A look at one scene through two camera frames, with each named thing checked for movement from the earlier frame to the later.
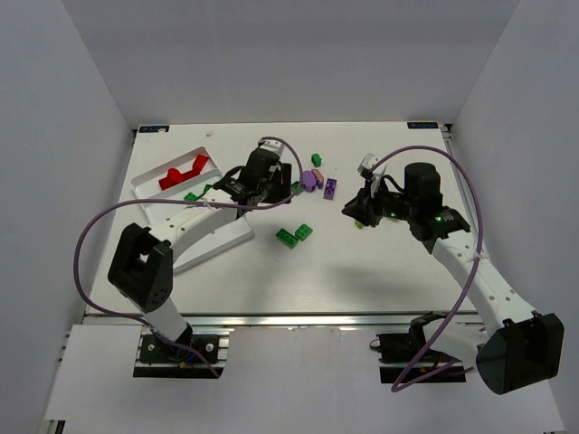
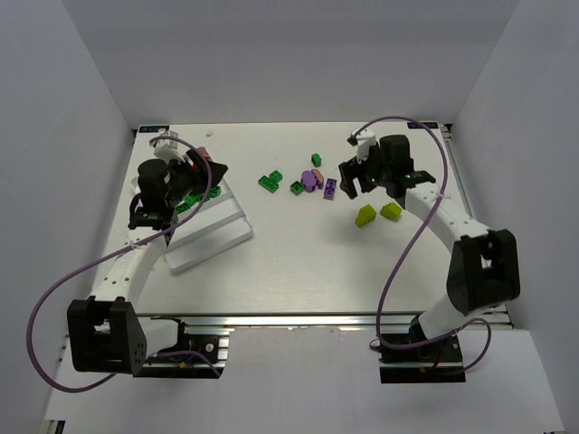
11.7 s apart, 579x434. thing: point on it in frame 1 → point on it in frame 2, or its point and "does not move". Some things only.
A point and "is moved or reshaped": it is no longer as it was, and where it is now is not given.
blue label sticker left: x=153 y=128 does not move
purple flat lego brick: x=329 y=190 does not move
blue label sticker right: x=422 y=126 does not move
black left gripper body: x=280 y=182 → x=197 y=167
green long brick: x=287 y=239 → x=190 y=201
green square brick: x=303 y=231 is moved or reshaped
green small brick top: x=316 y=160 does not move
